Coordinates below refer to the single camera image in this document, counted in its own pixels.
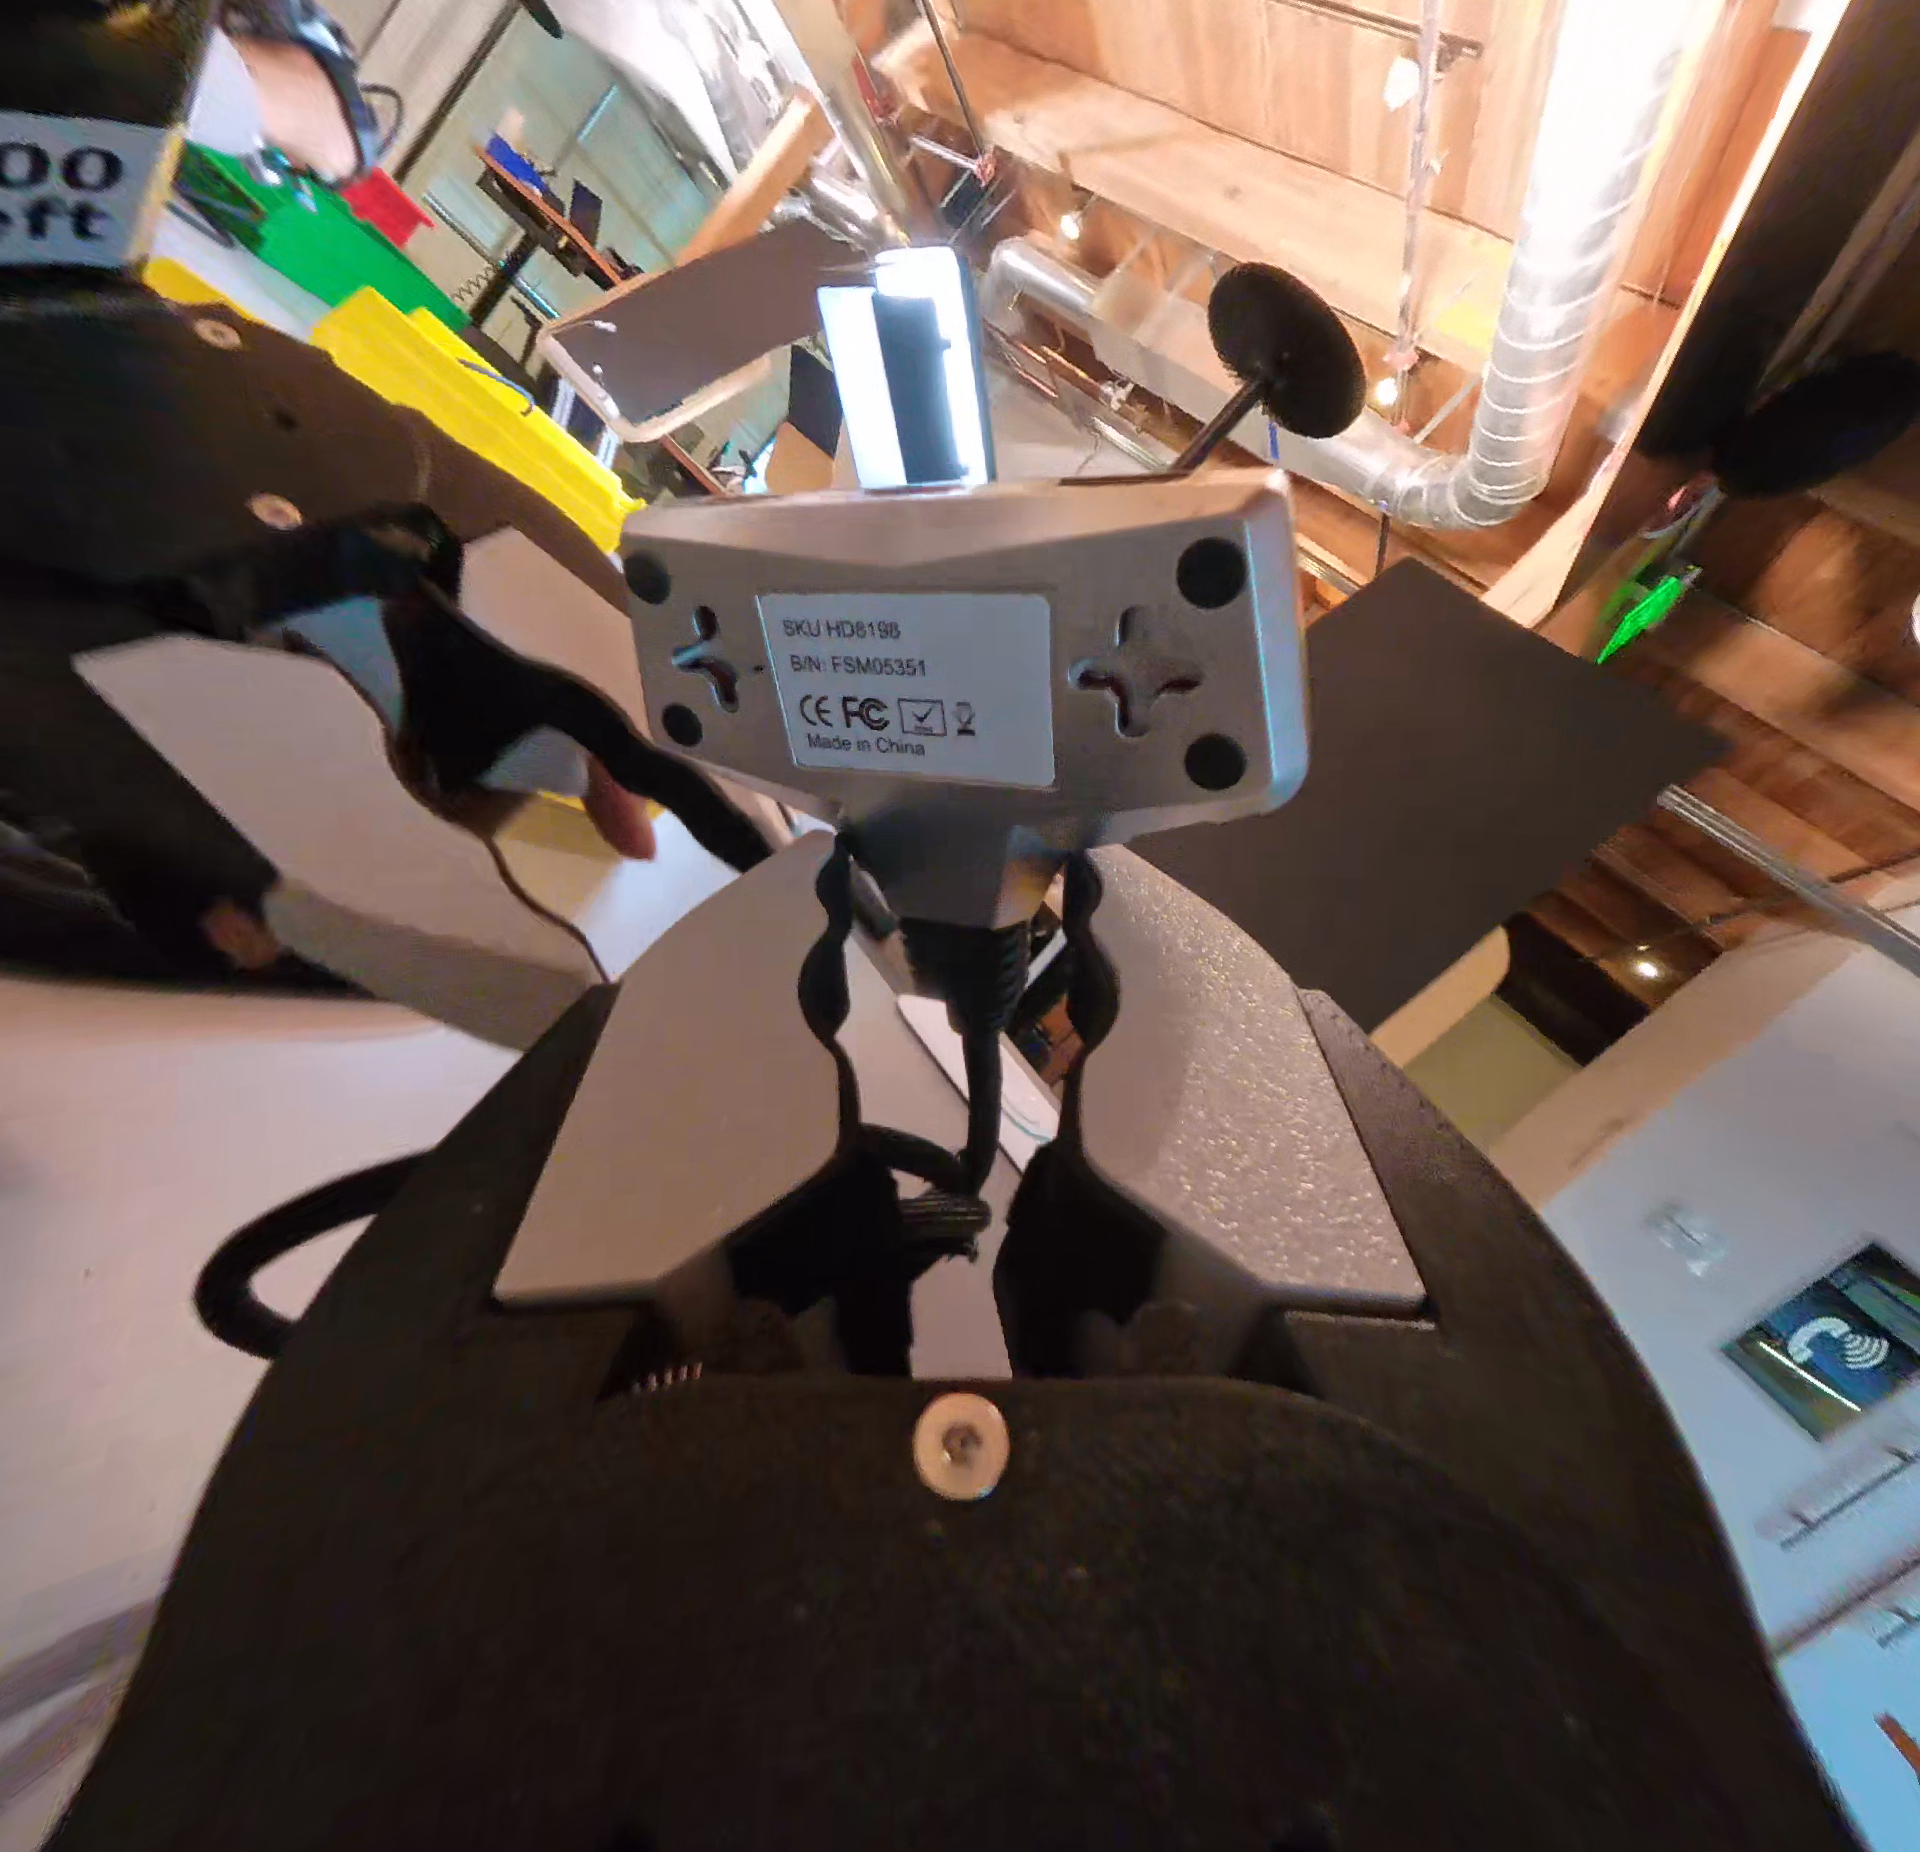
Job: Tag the person's left hand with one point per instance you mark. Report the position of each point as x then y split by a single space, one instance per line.
617 810

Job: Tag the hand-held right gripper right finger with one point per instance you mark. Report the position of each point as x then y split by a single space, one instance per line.
1246 1104

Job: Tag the white rectangular light fixture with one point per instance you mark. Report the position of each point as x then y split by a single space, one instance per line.
901 367

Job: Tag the yellow plastic bin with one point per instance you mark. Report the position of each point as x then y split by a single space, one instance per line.
482 397

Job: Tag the red plastic bin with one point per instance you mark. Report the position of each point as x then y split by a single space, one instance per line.
383 202

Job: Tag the green exit sign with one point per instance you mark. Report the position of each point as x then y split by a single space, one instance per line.
1649 616

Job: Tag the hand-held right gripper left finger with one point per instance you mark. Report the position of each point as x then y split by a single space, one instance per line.
675 1104

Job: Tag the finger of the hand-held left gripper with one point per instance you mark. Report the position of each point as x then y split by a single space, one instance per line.
345 864
353 654

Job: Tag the green plastic bin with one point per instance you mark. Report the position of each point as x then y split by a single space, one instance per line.
322 240

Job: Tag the silver air duct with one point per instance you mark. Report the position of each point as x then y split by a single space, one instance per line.
1562 232

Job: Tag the dark wall poster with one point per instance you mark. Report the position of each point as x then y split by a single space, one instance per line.
1831 1341

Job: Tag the silver hdmi switch box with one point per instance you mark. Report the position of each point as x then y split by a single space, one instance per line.
976 578

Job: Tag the grey hanging panel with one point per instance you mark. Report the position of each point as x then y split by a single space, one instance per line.
675 324

